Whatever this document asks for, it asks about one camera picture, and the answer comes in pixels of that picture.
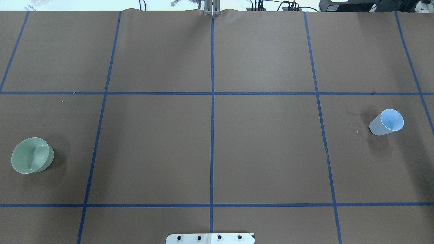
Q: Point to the light blue plastic cup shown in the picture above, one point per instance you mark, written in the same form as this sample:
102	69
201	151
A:
388	121

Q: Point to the green ceramic bowl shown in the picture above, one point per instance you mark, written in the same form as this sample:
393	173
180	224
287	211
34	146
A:
32	155

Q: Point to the black box with label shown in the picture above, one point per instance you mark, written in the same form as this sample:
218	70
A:
346	7

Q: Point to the aluminium frame post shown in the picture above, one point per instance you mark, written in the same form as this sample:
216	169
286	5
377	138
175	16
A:
211	8

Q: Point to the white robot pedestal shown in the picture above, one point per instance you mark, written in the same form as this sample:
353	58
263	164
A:
211	238

